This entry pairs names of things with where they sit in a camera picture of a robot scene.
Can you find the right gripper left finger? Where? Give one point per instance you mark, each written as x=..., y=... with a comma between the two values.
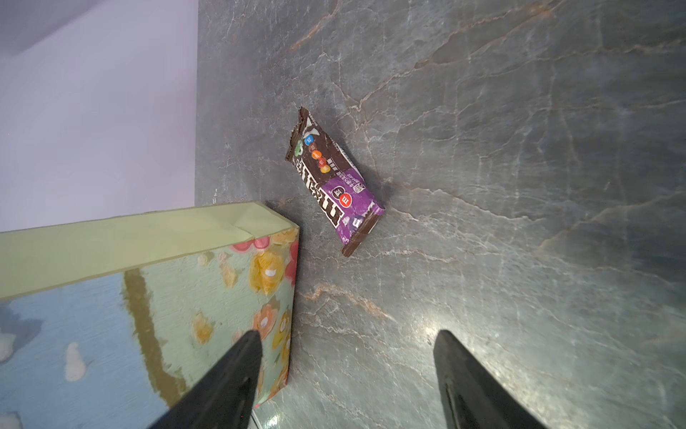
x=224, y=397

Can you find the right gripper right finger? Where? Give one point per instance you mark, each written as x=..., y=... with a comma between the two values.
x=471, y=397

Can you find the illustrated paper gift bag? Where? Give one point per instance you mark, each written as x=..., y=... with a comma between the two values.
x=110, y=323

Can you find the purple M&M's packet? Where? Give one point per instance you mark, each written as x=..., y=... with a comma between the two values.
x=334, y=181

